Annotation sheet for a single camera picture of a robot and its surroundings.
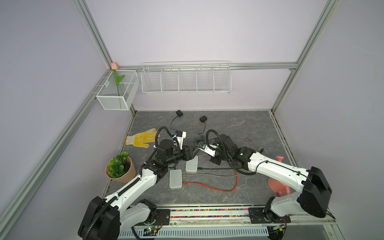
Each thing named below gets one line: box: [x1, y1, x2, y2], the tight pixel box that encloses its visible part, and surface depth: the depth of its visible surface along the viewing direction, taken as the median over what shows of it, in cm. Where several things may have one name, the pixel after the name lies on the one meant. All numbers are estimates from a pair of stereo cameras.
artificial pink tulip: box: [111, 62, 125, 96], surface depth 92 cm
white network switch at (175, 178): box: [169, 169, 183, 189], surface depth 86 cm
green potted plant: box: [105, 152, 136, 184], surface depth 78 cm
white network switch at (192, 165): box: [185, 155, 199, 172], surface depth 91 cm
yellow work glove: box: [125, 128, 157, 148], surface depth 106 cm
